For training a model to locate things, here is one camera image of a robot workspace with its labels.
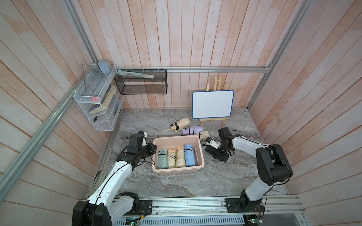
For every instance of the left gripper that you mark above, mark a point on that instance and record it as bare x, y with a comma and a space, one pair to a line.
152, 149

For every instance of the black umbrella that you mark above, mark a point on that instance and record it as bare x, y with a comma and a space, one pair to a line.
213, 151

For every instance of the pink plastic storage box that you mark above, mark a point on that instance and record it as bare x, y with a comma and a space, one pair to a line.
173, 143

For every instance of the mint umbrella front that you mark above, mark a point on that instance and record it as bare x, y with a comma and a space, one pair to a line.
162, 159

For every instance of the beige umbrella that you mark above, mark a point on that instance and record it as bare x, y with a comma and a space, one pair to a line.
171, 156
180, 157
179, 125
203, 135

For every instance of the blue umbrella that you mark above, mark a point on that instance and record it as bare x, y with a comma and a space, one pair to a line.
190, 155

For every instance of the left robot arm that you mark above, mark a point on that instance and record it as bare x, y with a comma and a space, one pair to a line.
101, 209

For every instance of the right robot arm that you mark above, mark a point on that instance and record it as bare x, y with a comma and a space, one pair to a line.
273, 169

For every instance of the purple folded umbrella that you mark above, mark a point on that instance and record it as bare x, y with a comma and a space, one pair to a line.
193, 130

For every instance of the book on shelf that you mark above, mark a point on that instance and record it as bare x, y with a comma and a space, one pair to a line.
96, 108

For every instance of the flat item on basket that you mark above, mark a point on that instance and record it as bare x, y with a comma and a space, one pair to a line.
134, 74

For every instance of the grey round speaker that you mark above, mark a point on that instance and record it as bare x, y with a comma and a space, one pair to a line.
105, 67

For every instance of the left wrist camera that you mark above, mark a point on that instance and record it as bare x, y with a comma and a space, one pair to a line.
144, 141

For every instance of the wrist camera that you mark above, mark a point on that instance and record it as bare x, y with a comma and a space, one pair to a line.
211, 142
144, 141

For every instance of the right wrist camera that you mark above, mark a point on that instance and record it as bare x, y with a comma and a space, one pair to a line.
211, 142

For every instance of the white board blue frame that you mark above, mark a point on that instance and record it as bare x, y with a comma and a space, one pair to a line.
212, 104

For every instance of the black wire basket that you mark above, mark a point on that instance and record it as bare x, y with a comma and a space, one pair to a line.
129, 85

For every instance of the white wire shelf rack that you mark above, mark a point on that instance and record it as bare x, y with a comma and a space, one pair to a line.
91, 91

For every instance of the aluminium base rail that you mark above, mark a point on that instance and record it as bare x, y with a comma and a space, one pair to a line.
275, 210

